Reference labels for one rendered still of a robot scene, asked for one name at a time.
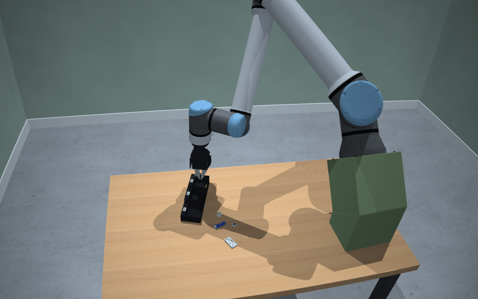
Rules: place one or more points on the grey domino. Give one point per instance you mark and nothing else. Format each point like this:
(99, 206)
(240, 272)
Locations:
(230, 242)

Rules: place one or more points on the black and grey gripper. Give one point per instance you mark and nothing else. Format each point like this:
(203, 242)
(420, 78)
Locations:
(201, 160)

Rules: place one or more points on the black rack of three labelled bins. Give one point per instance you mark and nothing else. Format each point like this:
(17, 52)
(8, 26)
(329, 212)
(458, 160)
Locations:
(194, 200)

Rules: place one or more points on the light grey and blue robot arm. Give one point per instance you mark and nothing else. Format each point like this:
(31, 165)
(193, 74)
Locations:
(359, 101)

